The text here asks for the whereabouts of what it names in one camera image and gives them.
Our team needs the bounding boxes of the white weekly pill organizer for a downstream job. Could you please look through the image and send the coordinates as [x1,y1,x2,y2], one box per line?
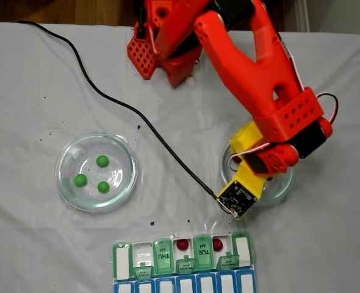
[111,231,257,293]

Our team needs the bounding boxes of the black camera cable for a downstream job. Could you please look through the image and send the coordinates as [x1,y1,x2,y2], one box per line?
[16,20,219,200]

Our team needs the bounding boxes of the white tablecloth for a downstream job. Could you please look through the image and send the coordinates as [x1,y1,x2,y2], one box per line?
[0,21,360,293]

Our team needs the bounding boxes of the clear glass bowl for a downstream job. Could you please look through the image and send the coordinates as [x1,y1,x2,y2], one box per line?
[219,139,295,207]
[55,131,138,212]

